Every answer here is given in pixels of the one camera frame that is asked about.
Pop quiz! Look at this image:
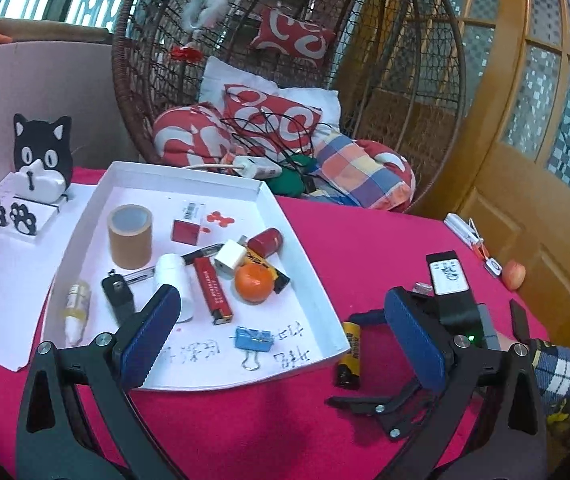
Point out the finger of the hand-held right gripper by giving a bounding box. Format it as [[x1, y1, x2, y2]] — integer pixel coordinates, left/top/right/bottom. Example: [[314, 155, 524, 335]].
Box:
[[347, 310, 391, 328], [325, 377, 438, 442]]

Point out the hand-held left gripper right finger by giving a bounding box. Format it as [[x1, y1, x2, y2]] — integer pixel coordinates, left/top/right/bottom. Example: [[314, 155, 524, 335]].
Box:
[[384, 287, 548, 480]]

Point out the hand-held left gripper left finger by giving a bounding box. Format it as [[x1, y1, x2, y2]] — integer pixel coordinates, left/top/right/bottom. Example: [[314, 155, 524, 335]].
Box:
[[15, 284, 182, 480]]

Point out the black yellow battery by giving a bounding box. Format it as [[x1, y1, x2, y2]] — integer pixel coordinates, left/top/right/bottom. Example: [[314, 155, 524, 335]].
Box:
[[335, 322, 364, 389], [245, 247, 291, 295]]

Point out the brown tape roll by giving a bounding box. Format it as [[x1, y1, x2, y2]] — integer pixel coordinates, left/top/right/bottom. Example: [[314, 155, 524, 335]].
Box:
[[107, 204, 154, 270]]

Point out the small red box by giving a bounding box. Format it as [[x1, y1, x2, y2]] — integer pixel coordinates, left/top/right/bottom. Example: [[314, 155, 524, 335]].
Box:
[[172, 220, 201, 246]]

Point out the white cardboard tray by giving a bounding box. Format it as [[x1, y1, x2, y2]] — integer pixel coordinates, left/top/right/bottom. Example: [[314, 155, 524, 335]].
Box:
[[42, 161, 352, 392]]

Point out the person's right forearm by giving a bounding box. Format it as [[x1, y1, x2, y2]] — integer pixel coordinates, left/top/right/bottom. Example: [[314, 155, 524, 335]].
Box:
[[495, 332, 570, 423]]

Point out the clear pen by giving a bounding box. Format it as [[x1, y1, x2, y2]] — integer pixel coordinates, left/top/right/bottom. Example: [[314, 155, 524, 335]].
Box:
[[115, 267, 157, 286]]

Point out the white plastic bottle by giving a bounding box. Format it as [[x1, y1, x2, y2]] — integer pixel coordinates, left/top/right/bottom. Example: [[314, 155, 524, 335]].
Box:
[[155, 253, 196, 323]]

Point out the red apple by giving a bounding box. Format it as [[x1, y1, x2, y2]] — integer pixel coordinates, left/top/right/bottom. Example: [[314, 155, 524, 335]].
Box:
[[502, 260, 526, 291]]

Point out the black smartphone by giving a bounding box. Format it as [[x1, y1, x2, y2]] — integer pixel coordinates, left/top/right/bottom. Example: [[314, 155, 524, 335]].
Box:
[[509, 300, 532, 341]]

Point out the red lighter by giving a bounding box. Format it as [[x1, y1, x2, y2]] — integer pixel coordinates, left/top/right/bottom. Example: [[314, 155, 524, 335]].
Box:
[[194, 256, 234, 325]]

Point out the small yellow glue bottle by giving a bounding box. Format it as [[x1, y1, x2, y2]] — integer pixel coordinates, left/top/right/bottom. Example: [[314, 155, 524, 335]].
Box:
[[62, 280, 91, 346]]

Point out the white power bank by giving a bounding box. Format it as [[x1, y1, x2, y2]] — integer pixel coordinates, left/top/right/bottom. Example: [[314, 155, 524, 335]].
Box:
[[444, 213, 480, 243]]

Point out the black pen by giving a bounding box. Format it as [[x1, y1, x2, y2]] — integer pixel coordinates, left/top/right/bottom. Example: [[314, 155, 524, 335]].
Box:
[[180, 243, 224, 264]]

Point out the blue binder clip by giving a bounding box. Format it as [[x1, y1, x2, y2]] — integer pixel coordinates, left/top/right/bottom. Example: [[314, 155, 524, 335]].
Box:
[[235, 326, 273, 371]]

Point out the white charger cube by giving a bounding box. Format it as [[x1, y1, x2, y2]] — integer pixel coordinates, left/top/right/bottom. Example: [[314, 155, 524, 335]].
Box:
[[214, 236, 251, 280]]

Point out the orange tangerine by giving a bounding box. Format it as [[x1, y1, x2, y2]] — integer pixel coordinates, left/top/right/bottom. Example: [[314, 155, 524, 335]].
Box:
[[235, 263, 274, 306]]

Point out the red cylindrical container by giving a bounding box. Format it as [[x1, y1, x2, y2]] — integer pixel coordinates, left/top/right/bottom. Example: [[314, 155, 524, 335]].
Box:
[[249, 227, 284, 259]]

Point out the plaid patchwork cushion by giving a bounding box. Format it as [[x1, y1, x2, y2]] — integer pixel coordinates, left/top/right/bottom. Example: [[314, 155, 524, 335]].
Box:
[[312, 135, 416, 212]]

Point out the white paper sheet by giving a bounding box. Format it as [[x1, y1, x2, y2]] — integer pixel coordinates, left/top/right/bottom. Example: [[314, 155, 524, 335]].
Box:
[[0, 182, 98, 373]]

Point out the green cloth bundle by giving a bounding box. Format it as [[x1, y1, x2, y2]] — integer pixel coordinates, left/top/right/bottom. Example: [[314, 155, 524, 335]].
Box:
[[267, 156, 318, 196]]

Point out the white power adapter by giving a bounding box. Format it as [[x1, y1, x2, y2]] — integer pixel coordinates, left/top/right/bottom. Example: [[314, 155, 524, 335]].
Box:
[[234, 156, 282, 179]]

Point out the red white rolled cushion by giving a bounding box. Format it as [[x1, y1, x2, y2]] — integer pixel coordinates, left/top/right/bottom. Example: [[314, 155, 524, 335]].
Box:
[[152, 104, 238, 167]]

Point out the black cat phone stand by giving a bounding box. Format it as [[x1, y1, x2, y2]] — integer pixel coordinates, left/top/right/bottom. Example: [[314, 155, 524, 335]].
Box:
[[0, 113, 74, 246]]

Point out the red circle-print cushion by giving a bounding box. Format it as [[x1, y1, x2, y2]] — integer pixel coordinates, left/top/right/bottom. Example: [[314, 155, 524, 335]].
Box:
[[222, 85, 322, 152]]

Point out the wicker hanging chair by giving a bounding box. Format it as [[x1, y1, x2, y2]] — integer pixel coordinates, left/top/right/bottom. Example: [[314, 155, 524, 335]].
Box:
[[112, 0, 467, 215]]

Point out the white pillow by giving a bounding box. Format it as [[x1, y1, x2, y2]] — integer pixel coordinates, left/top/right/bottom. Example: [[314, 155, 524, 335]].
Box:
[[199, 56, 341, 131]]

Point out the red flower decoration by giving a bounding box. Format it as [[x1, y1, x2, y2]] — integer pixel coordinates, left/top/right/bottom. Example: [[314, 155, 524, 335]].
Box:
[[171, 45, 203, 63]]

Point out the small red swirl pillow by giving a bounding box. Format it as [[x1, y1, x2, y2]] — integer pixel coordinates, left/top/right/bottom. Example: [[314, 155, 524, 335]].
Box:
[[250, 7, 337, 67]]

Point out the brown padded ledge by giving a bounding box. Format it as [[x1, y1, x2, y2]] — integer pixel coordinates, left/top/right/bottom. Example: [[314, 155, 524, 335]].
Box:
[[0, 16, 113, 45]]

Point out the white charging cable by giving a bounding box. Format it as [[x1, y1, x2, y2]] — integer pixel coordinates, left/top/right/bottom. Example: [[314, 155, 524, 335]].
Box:
[[467, 217, 486, 246]]

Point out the black cable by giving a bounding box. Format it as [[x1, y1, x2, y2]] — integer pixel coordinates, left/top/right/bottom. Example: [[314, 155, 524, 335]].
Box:
[[220, 110, 316, 173]]

